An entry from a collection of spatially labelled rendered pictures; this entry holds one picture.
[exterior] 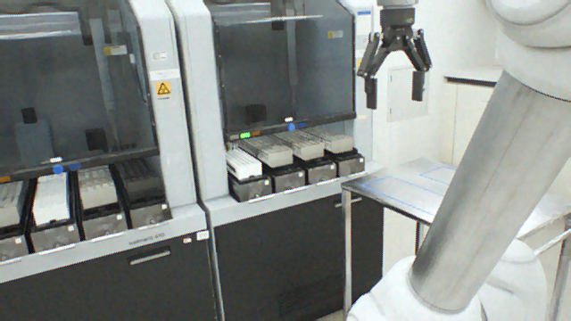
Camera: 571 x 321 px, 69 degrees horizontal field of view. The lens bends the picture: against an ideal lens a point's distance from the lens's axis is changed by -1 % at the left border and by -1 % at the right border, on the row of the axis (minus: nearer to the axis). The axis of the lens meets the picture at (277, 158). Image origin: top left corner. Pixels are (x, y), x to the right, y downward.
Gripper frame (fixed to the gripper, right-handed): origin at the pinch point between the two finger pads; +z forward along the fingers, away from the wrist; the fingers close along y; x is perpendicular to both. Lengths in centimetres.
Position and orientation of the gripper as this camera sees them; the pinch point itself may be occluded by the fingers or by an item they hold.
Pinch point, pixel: (394, 100)
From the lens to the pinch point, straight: 101.3
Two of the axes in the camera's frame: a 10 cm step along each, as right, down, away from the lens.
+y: 8.9, -1.9, 4.0
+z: 0.6, 9.5, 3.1
